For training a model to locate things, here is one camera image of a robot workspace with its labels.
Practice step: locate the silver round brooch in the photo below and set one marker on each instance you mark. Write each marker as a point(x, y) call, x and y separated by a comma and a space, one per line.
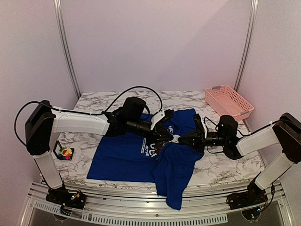
point(175, 138)

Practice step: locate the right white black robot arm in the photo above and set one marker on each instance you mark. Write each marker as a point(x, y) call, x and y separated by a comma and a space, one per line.
point(286, 131)

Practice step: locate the aluminium corner post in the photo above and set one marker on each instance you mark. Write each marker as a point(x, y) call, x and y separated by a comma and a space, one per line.
point(247, 44)
point(65, 47)

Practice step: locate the right aluminium corner post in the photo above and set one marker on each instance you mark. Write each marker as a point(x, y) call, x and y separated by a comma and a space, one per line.
point(247, 44)

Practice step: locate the blue printed t-shirt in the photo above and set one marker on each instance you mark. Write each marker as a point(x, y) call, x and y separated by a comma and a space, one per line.
point(129, 158)

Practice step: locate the aluminium front rail frame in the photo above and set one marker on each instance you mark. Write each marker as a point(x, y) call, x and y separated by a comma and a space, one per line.
point(125, 205)

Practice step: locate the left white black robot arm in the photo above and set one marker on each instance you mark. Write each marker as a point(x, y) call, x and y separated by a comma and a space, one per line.
point(47, 121)

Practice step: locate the black box with flower brooch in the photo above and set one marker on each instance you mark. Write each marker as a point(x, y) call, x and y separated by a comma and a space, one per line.
point(56, 149)

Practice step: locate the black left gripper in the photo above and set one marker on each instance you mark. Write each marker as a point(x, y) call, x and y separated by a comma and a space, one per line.
point(159, 129)

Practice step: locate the pink perforated plastic basket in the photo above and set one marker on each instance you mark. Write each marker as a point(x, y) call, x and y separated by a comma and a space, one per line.
point(226, 101)

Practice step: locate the left aluminium corner post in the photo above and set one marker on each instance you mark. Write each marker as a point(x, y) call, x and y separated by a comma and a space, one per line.
point(65, 47)

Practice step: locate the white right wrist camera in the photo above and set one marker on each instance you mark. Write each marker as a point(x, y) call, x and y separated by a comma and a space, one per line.
point(201, 128)

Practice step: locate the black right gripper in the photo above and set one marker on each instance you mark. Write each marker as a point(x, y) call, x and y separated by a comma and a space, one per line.
point(199, 135)

